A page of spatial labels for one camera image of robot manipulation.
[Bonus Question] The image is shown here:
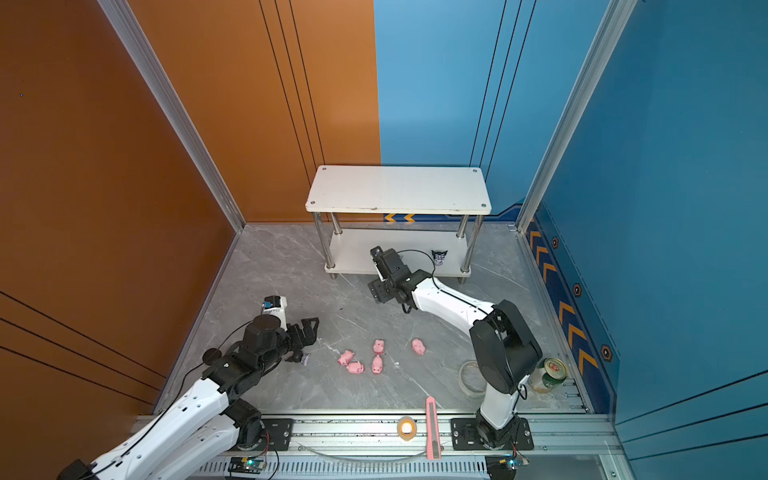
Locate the black purple figurine toy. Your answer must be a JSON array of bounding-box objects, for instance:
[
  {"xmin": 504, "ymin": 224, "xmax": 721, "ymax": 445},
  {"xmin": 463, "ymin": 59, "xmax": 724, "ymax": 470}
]
[{"xmin": 431, "ymin": 249, "xmax": 448, "ymax": 266}]

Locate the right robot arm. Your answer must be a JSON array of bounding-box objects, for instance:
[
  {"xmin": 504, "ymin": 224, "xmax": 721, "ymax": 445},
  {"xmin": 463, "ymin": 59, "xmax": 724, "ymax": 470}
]
[{"xmin": 368, "ymin": 246, "xmax": 543, "ymax": 450}]

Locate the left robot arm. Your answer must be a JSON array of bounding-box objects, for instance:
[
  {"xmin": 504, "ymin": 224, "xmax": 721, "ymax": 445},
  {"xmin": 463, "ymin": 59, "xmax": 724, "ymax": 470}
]
[{"xmin": 58, "ymin": 314, "xmax": 320, "ymax": 479}]

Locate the white two-tier shelf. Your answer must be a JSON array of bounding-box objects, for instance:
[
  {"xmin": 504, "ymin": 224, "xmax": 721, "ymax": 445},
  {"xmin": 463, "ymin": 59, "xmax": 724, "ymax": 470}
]
[{"xmin": 305, "ymin": 165, "xmax": 491, "ymax": 282}]

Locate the clear tape roll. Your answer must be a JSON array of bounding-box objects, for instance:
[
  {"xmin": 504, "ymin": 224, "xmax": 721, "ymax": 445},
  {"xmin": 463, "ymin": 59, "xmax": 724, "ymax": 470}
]
[{"xmin": 458, "ymin": 360, "xmax": 487, "ymax": 398}]

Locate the green circuit board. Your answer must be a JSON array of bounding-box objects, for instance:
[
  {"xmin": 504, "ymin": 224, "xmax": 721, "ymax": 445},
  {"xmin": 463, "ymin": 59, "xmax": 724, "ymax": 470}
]
[{"xmin": 227, "ymin": 456, "xmax": 267, "ymax": 475}]

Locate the small beige tape roll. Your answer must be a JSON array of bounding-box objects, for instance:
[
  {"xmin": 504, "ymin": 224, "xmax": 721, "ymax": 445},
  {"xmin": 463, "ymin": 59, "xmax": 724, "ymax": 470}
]
[{"xmin": 397, "ymin": 416, "xmax": 417, "ymax": 442}]

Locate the pink utility knife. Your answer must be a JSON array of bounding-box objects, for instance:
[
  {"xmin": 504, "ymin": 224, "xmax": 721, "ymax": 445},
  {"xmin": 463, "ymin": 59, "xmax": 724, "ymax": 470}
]
[{"xmin": 425, "ymin": 396, "xmax": 442, "ymax": 460}]

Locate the green tape roll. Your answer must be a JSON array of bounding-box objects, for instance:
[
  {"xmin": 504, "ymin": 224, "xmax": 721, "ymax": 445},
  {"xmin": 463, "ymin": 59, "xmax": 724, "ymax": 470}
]
[{"xmin": 529, "ymin": 357, "xmax": 568, "ymax": 393}]

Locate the right circuit board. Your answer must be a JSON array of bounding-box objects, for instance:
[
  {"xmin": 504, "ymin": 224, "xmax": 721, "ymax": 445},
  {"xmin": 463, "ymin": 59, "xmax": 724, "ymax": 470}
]
[{"xmin": 485, "ymin": 454, "xmax": 530, "ymax": 480}]

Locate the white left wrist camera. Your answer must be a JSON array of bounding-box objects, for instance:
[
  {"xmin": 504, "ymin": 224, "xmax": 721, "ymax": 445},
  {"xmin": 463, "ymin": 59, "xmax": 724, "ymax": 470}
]
[{"xmin": 261, "ymin": 295, "xmax": 287, "ymax": 329}]

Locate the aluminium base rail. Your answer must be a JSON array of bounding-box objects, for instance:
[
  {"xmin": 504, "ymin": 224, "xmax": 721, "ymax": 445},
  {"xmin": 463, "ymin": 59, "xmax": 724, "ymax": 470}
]
[{"xmin": 185, "ymin": 410, "xmax": 633, "ymax": 479}]

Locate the aluminium corner post right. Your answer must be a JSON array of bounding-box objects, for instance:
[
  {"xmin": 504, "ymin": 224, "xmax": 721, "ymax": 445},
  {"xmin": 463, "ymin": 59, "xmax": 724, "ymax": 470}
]
[{"xmin": 515, "ymin": 0, "xmax": 637, "ymax": 235}]

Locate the aluminium corner post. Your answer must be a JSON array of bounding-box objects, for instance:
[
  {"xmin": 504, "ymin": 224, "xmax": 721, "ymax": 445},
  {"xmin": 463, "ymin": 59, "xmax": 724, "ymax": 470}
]
[
  {"xmin": 515, "ymin": 0, "xmax": 637, "ymax": 235},
  {"xmin": 98, "ymin": 0, "xmax": 246, "ymax": 235}
]

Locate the aluminium corner post left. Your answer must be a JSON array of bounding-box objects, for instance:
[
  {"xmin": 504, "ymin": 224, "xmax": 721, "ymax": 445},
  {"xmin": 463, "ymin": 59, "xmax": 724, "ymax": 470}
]
[{"xmin": 98, "ymin": 0, "xmax": 246, "ymax": 235}]

